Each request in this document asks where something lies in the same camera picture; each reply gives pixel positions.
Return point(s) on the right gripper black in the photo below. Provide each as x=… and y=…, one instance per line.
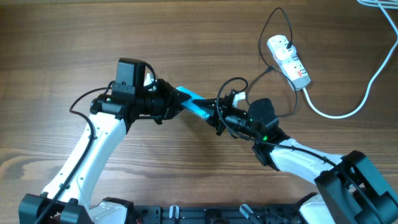
x=218, y=111

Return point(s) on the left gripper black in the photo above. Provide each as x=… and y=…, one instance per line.
x=171, y=98

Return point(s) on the blue screen smartphone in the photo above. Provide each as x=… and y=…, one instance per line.
x=191, y=106

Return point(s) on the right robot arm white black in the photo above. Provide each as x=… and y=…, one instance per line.
x=350, y=188

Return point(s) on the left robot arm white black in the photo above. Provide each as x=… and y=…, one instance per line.
x=130, y=97

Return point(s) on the white power strip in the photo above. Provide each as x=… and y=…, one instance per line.
x=287, y=59

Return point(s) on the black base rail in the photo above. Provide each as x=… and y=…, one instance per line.
x=280, y=213

